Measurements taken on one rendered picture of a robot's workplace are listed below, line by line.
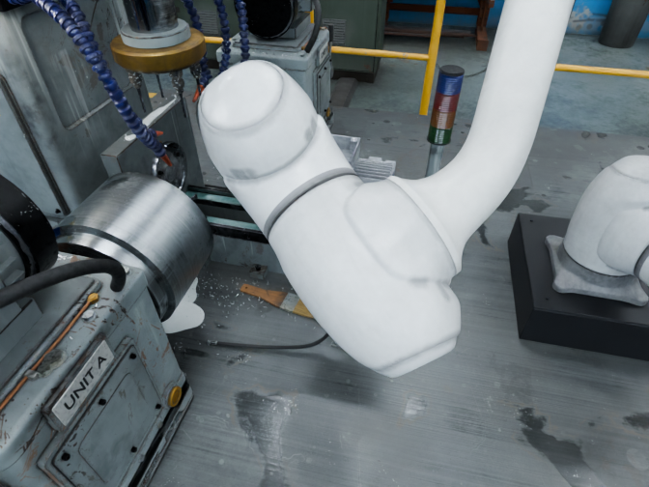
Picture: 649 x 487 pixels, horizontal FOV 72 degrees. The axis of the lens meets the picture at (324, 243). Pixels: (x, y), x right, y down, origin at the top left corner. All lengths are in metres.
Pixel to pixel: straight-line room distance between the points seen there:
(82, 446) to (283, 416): 0.38
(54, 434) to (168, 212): 0.39
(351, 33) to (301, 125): 3.79
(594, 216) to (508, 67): 0.61
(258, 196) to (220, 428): 0.63
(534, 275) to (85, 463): 0.90
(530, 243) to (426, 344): 0.86
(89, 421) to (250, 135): 0.46
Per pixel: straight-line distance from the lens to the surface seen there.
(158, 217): 0.83
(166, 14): 0.98
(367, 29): 4.11
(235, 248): 1.15
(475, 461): 0.93
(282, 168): 0.37
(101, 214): 0.83
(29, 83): 1.03
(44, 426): 0.65
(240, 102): 0.36
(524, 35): 0.46
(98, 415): 0.70
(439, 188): 0.37
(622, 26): 5.90
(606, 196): 0.99
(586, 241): 1.04
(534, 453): 0.97
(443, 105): 1.19
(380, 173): 0.95
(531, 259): 1.13
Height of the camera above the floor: 1.62
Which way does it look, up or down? 42 degrees down
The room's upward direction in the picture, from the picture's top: straight up
